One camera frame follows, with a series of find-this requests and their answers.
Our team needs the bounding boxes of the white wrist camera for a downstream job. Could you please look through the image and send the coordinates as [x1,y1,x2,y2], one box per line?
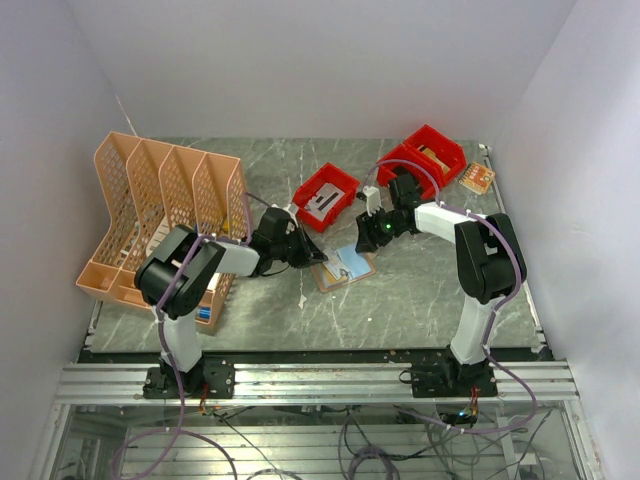
[356,185,382,216]
[272,203,299,224]

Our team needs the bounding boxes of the peach file organizer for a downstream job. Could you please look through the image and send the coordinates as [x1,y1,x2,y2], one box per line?
[76,132,251,309]

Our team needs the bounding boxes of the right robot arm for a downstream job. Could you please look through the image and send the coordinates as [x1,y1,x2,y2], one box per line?
[356,174,526,398]

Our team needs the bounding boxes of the red bin rear pair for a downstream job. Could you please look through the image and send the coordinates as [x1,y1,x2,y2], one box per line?
[404,125,467,185]

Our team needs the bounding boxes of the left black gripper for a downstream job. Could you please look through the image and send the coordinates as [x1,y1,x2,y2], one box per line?
[271,223,328,268]

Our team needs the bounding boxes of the magnetic stripe card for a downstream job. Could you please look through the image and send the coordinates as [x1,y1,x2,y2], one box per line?
[323,249,350,280]

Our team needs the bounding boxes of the aluminium rail frame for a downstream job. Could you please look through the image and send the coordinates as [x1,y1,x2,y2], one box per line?
[54,361,579,407]

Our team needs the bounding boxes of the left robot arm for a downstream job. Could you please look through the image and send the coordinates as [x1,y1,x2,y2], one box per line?
[134,206,327,399]

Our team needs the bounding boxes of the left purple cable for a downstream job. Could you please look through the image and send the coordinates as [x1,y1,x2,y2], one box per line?
[109,192,274,480]

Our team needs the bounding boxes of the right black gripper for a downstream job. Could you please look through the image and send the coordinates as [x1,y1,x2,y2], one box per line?
[355,206,406,253]

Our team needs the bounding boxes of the loose floor cables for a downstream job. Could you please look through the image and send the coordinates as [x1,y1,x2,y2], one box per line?
[199,399,551,480]

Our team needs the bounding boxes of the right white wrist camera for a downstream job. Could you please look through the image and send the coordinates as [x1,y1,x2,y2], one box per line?
[356,185,382,216]

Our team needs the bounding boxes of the red bin with cards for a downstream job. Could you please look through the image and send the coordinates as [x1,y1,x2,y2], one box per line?
[292,163,359,233]

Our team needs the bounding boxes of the white credit card stack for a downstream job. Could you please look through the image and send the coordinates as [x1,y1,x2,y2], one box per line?
[304,183,345,221]

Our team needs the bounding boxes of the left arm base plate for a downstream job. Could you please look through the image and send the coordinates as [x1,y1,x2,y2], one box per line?
[142,358,236,400]

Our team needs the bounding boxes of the red bin front pair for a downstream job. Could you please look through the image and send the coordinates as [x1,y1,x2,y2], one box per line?
[376,145,444,200]

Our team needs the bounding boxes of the brown item in bin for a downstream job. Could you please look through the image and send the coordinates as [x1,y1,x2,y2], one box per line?
[418,145,450,174]

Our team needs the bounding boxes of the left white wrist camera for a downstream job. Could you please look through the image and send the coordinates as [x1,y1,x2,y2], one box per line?
[272,203,299,224]

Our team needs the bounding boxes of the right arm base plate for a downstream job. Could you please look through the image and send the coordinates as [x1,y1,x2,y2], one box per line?
[398,361,498,398]

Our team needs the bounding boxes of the orange spiral notepad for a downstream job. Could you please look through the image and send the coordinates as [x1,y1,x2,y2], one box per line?
[459,162,496,195]

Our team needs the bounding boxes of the white ruler card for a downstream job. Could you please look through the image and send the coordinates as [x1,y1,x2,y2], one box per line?
[145,217,170,256]

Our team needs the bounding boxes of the red bin pair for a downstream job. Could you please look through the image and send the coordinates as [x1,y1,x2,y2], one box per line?
[376,145,444,200]
[404,125,467,185]

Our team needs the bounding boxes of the brown leather card holder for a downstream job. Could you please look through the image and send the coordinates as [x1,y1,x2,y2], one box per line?
[311,243,376,293]

